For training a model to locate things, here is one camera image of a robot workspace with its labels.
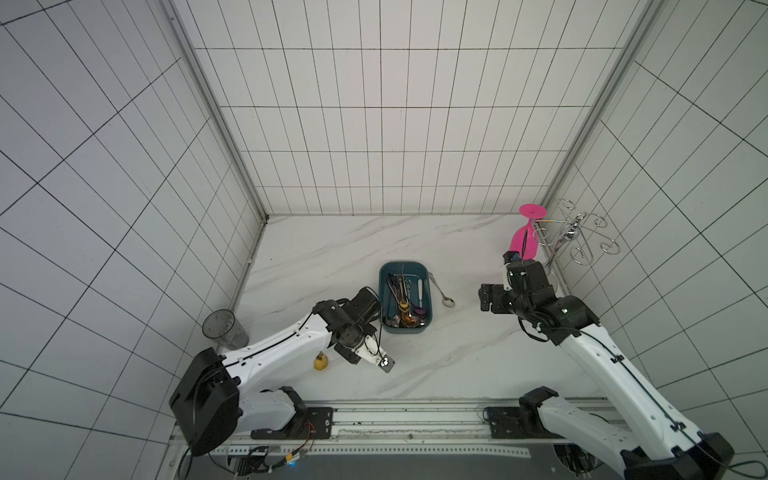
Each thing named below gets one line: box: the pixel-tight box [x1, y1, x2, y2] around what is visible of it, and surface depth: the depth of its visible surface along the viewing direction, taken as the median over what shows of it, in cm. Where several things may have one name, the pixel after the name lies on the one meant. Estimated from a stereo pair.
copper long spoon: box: [398, 277, 419, 327], surface depth 91 cm
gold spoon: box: [314, 351, 329, 371], surface depth 83 cm
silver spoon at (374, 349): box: [365, 334, 389, 367], surface depth 68 cm
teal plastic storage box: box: [378, 261, 433, 334], surface depth 97 cm
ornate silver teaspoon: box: [428, 271, 456, 308], surface depth 96 cm
